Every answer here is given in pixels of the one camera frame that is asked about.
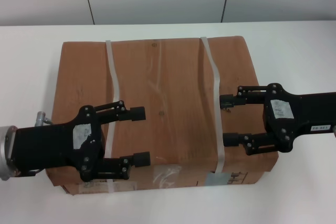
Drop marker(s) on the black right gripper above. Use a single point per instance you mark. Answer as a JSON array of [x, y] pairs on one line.
[[304, 111]]

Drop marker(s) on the brown cardboard box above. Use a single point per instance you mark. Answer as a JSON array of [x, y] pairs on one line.
[[170, 82]]

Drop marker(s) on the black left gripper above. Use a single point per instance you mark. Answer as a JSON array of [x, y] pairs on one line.
[[52, 145]]

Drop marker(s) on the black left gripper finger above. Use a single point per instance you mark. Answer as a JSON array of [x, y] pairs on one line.
[[131, 113], [140, 159]]

